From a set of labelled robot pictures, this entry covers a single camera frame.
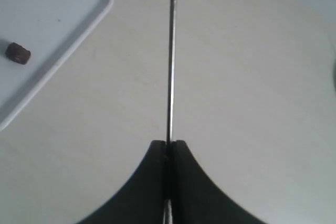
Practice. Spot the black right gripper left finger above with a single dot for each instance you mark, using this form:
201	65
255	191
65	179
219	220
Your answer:
141	199

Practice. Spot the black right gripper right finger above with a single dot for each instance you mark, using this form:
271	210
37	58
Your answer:
195	198

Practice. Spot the thin metal skewer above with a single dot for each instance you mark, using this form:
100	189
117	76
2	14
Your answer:
171	79

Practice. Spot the red date piece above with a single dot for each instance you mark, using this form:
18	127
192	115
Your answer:
17	53

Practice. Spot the white rectangular plastic tray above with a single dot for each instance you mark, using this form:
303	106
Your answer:
51	30

